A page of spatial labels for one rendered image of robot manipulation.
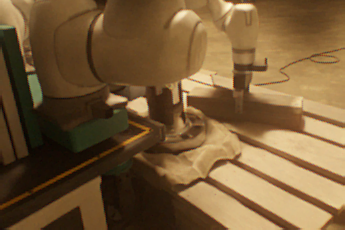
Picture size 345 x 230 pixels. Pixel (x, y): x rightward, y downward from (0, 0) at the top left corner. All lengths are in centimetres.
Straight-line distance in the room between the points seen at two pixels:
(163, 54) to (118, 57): 9
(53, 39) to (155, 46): 22
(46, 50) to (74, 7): 11
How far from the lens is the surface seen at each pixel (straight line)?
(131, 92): 157
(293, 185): 102
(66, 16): 72
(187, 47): 62
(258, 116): 132
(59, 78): 75
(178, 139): 111
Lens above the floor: 74
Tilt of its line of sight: 22 degrees down
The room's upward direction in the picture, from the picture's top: 4 degrees counter-clockwise
